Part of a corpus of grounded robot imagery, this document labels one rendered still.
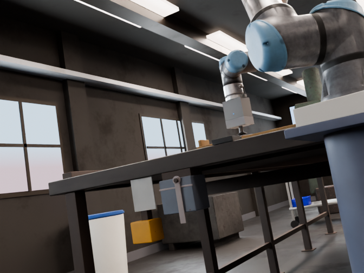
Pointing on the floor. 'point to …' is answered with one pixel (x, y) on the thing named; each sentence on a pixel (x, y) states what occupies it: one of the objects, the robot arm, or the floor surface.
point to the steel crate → (177, 228)
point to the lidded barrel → (109, 242)
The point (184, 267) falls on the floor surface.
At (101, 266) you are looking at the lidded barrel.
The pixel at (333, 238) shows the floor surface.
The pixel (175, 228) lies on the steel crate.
